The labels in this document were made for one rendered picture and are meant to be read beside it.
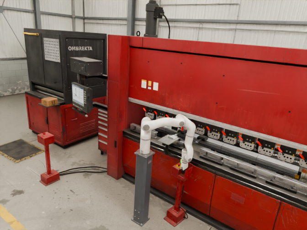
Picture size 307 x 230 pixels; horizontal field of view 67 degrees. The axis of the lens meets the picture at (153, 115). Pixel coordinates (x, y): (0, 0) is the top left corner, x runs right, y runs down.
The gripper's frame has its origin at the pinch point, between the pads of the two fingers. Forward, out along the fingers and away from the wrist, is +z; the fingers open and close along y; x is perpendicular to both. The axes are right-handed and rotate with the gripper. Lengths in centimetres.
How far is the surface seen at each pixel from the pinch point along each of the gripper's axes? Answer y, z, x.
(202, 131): -34, -45, 0
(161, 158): -12, 8, -48
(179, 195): 3.4, 35.8, -2.5
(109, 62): -1, -117, -143
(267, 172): -43, -18, 81
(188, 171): -2.4, -1.4, 4.8
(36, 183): 114, 66, -200
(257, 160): -67, -14, 62
